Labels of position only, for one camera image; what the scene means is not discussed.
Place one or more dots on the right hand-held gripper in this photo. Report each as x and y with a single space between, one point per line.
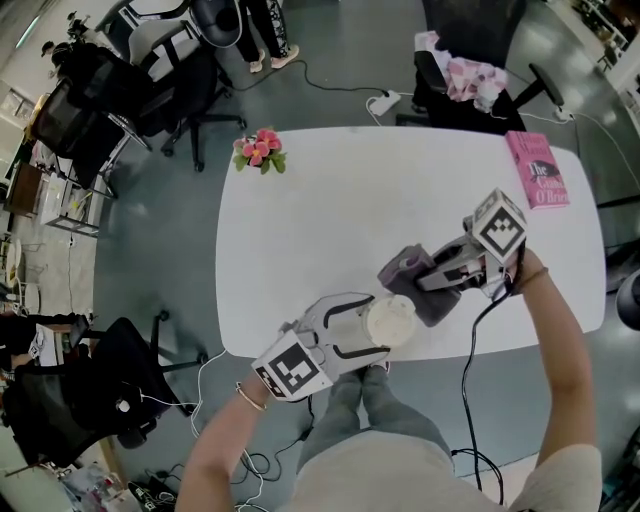
500 230

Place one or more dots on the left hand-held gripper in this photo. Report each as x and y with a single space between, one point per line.
290 370

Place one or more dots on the grey cloth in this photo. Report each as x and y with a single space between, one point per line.
400 275

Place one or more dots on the white lidded cup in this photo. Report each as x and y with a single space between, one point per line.
390 320

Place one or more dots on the person's right forearm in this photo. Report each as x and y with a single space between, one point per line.
555 350

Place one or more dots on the person's left forearm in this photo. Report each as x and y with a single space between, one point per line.
220 450

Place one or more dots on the person's right hand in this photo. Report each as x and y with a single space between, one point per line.
520 270

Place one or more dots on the person's right shoe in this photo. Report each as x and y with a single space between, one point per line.
380 366

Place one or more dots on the person's grey jeans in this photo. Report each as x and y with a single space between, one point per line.
380 410

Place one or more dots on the pink book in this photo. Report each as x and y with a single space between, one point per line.
537 170

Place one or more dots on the person's beige shirt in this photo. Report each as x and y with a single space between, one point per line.
400 480

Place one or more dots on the white power strip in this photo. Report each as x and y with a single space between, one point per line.
384 101
564 115

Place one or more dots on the pink patterned blanket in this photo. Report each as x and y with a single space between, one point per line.
465 77

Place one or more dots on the pink potted flowers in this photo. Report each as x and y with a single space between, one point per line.
260 150

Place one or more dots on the black mesh highback office chair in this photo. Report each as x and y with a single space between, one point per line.
470 30

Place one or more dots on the office chair with white jacket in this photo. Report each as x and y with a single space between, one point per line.
170 70

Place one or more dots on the black mesh armless chair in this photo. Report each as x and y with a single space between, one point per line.
75 130

